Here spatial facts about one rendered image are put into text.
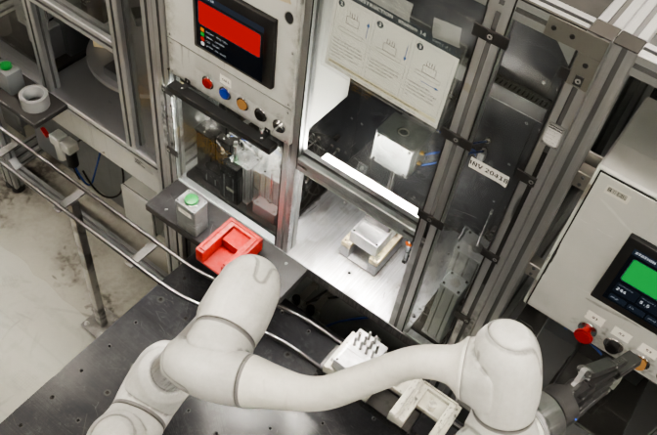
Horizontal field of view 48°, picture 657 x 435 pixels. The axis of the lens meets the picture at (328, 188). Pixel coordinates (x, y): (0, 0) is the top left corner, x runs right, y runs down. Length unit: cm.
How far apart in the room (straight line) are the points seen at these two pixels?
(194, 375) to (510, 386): 59
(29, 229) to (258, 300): 217
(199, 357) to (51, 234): 215
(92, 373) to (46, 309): 100
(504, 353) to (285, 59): 88
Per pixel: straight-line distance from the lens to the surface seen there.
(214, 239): 220
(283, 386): 139
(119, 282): 331
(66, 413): 229
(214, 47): 185
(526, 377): 118
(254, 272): 153
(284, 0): 164
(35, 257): 345
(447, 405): 212
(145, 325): 239
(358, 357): 206
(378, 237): 217
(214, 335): 145
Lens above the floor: 272
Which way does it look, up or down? 49 degrees down
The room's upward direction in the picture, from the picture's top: 9 degrees clockwise
